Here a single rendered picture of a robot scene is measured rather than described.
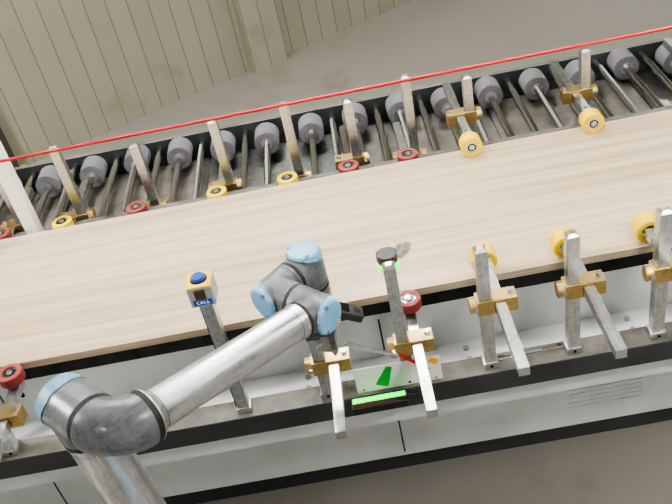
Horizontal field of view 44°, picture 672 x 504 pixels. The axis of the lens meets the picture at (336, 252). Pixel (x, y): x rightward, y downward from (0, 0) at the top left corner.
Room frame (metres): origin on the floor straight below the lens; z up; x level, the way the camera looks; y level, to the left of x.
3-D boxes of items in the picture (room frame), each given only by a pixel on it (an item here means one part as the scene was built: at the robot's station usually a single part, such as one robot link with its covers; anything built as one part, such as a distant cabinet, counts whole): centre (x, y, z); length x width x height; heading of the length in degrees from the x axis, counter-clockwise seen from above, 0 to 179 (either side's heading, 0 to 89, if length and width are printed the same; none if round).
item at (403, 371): (1.73, -0.10, 0.75); 0.26 x 0.01 x 0.10; 87
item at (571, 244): (1.72, -0.63, 0.90); 0.03 x 0.03 x 0.48; 87
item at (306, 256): (1.67, 0.08, 1.27); 0.10 x 0.09 x 0.12; 132
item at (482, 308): (1.74, -0.40, 0.94); 0.13 x 0.06 x 0.05; 87
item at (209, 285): (1.78, 0.38, 1.18); 0.07 x 0.07 x 0.08; 87
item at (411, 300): (1.88, -0.18, 0.85); 0.08 x 0.08 x 0.11
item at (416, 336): (1.75, -0.15, 0.84); 0.13 x 0.06 x 0.05; 87
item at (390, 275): (1.75, -0.13, 0.91); 0.03 x 0.03 x 0.48; 87
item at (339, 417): (1.70, 0.08, 0.83); 0.43 x 0.03 x 0.04; 177
